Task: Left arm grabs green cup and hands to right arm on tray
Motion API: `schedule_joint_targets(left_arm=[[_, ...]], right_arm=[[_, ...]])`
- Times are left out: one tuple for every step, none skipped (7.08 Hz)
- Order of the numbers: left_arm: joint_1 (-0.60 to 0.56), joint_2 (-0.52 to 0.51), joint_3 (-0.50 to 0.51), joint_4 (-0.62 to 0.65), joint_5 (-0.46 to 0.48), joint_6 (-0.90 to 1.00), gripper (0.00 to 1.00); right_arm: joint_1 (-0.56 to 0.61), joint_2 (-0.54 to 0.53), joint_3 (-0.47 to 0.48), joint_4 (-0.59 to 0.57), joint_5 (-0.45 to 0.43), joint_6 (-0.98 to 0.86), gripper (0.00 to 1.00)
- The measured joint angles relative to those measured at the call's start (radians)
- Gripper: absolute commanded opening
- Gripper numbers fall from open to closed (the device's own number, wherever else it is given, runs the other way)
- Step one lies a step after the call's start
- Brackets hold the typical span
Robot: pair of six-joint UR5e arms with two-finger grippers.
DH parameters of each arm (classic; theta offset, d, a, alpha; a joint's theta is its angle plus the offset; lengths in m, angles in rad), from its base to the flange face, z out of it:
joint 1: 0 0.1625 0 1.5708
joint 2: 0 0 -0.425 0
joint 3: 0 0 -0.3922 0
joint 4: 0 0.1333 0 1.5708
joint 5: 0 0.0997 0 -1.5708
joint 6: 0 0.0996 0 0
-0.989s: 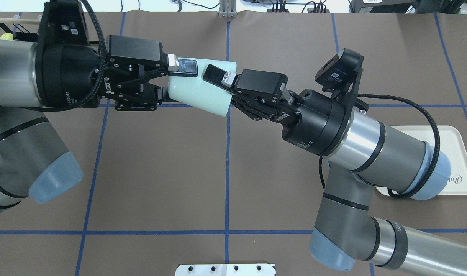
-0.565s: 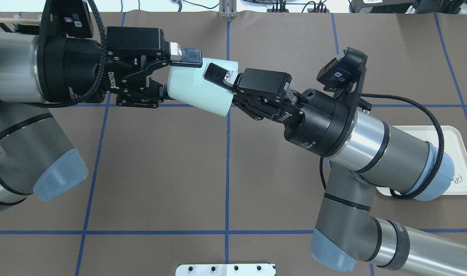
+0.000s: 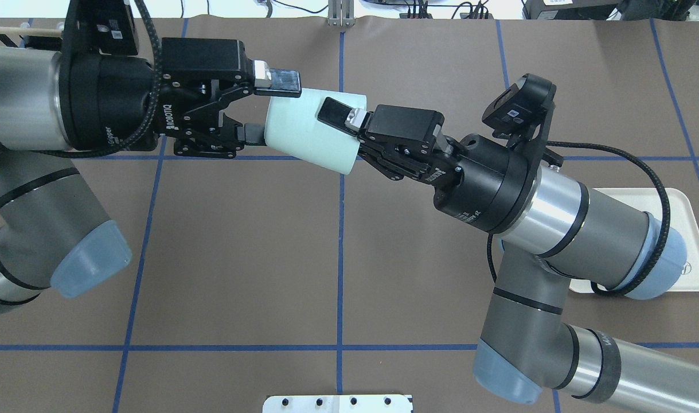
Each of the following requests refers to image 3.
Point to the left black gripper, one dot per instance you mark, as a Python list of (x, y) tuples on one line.
[(113, 100)]

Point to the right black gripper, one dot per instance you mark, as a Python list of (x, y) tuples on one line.
[(488, 183)]

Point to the pale green plastic cup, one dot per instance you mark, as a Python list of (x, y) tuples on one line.
[(292, 127)]

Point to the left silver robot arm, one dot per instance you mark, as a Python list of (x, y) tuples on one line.
[(56, 233)]

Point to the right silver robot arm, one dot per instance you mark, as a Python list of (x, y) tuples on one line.
[(553, 229)]

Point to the beige rabbit serving tray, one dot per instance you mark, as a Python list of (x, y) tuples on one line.
[(682, 246)]

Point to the black orange connector box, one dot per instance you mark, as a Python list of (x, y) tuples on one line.
[(416, 10)]

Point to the black device box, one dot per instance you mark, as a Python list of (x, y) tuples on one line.
[(568, 10)]

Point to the aluminium frame post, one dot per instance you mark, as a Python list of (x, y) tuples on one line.
[(341, 13)]

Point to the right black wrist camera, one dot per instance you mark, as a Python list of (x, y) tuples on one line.
[(522, 115)]

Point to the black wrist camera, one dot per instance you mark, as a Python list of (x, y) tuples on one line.
[(105, 27), (522, 115)]

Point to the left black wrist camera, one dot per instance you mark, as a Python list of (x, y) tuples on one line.
[(105, 27)]

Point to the black wire cup rack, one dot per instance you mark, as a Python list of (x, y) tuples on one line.
[(7, 33)]

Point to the white metal base plate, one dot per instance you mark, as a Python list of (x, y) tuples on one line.
[(339, 403)]

